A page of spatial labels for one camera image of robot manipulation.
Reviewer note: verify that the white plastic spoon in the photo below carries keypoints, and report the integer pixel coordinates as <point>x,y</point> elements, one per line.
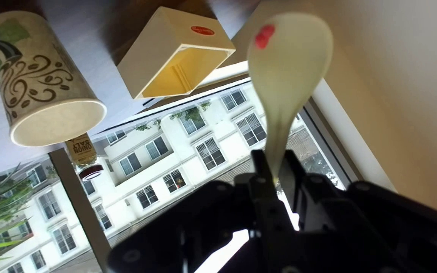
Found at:
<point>288,68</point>

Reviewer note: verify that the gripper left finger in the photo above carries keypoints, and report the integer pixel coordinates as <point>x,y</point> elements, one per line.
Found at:
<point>203,227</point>

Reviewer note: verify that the window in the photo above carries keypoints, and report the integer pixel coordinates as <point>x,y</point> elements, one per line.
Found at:
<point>173,178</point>

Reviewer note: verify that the patterned paper cup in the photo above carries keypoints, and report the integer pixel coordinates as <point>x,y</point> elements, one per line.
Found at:
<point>36,76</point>

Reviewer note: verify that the cream rectangular box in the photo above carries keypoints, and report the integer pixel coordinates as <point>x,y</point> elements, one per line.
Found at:
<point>173,53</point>

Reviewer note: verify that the spice bottle with dark cap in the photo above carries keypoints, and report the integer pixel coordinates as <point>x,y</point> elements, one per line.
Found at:
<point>84,155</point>

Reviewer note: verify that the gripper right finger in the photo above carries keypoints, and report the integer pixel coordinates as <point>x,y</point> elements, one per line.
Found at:
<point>374,227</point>

